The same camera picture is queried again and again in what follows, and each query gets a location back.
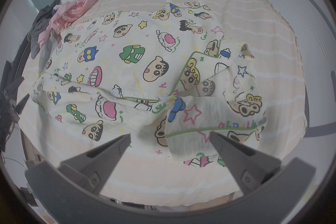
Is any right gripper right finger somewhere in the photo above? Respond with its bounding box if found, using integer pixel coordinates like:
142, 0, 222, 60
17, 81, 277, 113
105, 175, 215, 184
209, 131, 282, 195

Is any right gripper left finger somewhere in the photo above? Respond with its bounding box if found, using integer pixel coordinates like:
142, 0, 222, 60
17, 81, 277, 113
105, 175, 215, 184
60, 134, 132, 193

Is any white printed pyjama top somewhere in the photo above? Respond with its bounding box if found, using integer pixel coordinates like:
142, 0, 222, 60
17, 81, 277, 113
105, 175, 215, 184
31, 1, 268, 168

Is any dark grey garment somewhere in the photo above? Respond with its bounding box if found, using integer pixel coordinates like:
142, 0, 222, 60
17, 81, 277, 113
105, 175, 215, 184
26, 18, 53, 59

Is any bed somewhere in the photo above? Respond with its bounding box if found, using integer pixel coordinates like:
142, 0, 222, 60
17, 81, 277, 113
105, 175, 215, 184
14, 0, 336, 211

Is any pink garment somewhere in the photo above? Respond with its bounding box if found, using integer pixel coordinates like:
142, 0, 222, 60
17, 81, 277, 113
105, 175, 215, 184
37, 0, 101, 46

